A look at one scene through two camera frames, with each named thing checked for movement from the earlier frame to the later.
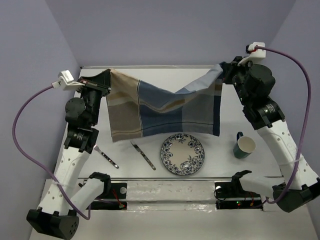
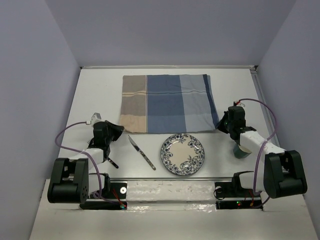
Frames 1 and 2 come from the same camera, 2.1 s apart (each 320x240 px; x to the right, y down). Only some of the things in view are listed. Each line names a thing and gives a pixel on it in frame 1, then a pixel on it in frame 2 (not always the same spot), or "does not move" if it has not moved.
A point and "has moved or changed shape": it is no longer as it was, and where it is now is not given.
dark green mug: x=244 y=146 does not move
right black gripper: x=231 y=68 to x=220 y=126
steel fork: x=96 y=148 does not move
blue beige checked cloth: x=137 y=109 has moved or changed shape
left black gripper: x=101 y=82 to x=116 y=129
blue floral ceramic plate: x=182 y=154 does not move
